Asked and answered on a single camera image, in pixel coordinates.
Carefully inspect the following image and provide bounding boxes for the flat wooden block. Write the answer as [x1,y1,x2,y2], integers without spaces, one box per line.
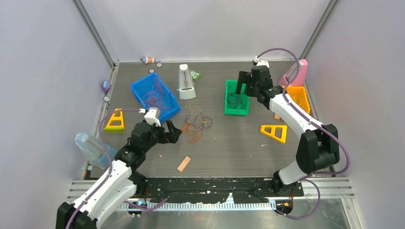
[177,156,191,172]

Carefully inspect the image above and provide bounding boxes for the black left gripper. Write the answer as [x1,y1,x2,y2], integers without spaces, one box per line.
[143,120,181,153]

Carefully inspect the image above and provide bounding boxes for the white metronome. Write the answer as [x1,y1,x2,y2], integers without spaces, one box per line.
[179,64,196,100]

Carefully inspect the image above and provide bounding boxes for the orange plastic bin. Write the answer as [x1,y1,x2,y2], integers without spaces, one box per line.
[287,86,311,114]

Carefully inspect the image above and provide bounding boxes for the coloured cable bundle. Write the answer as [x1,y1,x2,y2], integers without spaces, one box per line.
[181,104,213,145]

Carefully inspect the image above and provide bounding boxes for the yellow triangle on green base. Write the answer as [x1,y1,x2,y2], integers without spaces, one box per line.
[103,108,125,132]

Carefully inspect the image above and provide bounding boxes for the yellow triangular plastic frame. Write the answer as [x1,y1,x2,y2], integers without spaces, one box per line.
[260,125,288,144]

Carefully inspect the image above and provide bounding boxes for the dark purple cable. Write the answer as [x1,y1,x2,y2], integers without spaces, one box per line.
[227,92,246,110]

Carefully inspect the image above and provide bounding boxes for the pink metronome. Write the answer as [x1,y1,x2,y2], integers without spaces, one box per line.
[278,59,308,86]

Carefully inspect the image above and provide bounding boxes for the clear plastic bottle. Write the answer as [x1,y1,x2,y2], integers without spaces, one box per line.
[75,132,110,169]

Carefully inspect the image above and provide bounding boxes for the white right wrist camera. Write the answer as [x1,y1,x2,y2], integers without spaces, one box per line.
[252,56,269,68]

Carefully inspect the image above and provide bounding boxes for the purple round toy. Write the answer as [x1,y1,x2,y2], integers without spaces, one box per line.
[101,80,111,93]

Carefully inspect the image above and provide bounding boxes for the green monster toy block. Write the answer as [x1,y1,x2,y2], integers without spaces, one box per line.
[190,70,201,81]

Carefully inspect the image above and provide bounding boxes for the green plastic bin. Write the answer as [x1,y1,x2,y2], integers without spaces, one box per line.
[224,80,250,116]

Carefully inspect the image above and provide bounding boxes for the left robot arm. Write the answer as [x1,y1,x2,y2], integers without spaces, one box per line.
[55,120,182,229]

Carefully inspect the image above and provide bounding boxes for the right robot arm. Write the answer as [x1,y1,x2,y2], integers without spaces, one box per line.
[235,65,340,196]

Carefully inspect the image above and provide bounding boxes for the blue plastic bin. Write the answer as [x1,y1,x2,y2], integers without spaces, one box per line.
[130,73,180,122]

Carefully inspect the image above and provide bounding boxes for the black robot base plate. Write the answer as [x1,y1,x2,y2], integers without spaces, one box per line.
[133,177,304,204]

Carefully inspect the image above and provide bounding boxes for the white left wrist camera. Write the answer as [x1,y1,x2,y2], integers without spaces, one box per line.
[139,107,161,127]

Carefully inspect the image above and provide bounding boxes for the small clown figurine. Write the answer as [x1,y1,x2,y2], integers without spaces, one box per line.
[140,56,155,64]

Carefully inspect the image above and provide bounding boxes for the red purple cable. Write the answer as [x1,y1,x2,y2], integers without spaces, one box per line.
[140,77,170,112]

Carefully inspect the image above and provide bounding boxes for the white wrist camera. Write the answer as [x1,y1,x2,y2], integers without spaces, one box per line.
[252,56,269,68]
[139,107,161,127]

